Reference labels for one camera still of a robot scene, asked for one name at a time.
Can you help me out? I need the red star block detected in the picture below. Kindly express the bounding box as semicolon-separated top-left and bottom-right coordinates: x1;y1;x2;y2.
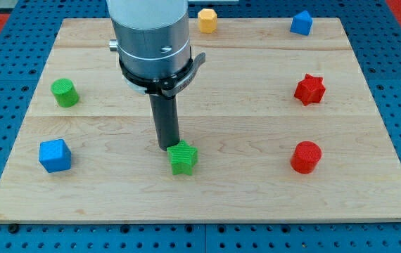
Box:
293;74;326;106

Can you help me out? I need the wooden board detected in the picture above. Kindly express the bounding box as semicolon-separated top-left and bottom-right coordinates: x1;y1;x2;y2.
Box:
0;18;401;224

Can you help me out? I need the blue pentagon block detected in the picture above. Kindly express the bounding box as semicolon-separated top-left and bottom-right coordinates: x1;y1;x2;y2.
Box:
290;11;313;36

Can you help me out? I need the red cylinder block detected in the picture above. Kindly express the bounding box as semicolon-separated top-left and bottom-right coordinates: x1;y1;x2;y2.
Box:
290;141;322;174

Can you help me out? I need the yellow hexagon block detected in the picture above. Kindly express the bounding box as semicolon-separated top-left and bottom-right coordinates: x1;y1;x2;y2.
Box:
198;8;217;34

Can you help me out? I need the black clamp ring with lever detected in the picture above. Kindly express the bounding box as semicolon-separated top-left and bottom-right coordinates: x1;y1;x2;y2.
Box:
117;52;207;98

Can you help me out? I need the green cylinder block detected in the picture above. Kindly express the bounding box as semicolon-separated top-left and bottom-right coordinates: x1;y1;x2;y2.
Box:
51;78;79;108

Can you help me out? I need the blue cube block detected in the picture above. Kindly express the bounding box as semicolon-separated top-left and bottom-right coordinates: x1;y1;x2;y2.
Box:
39;139;72;173

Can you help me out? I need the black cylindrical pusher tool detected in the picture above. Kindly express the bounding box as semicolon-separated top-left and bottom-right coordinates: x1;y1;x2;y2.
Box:
149;94;180;151

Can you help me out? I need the green star block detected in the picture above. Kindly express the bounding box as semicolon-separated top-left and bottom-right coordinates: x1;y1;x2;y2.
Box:
167;140;198;176

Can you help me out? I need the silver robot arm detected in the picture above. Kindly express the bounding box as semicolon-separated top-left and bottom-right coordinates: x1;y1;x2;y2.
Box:
107;0;193;97

